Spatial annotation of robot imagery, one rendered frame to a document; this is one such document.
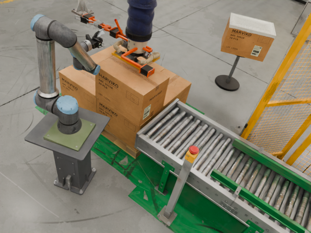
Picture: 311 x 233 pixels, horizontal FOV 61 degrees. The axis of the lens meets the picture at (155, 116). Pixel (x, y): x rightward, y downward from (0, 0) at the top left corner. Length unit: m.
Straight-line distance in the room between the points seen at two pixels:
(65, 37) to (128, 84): 0.84
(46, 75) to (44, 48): 0.21
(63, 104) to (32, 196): 1.12
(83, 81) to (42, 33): 1.33
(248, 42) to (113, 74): 2.05
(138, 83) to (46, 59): 0.87
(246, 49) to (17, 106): 3.06
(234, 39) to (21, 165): 3.00
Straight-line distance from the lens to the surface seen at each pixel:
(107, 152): 3.05
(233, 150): 2.67
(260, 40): 3.88
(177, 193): 2.30
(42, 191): 2.85
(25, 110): 3.60
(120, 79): 2.46
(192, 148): 1.87
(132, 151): 2.96
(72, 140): 2.17
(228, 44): 3.88
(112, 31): 2.51
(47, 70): 1.97
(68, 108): 2.03
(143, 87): 2.39
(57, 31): 1.77
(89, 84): 3.02
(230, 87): 4.35
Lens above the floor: 2.44
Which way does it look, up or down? 44 degrees down
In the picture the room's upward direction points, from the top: 12 degrees clockwise
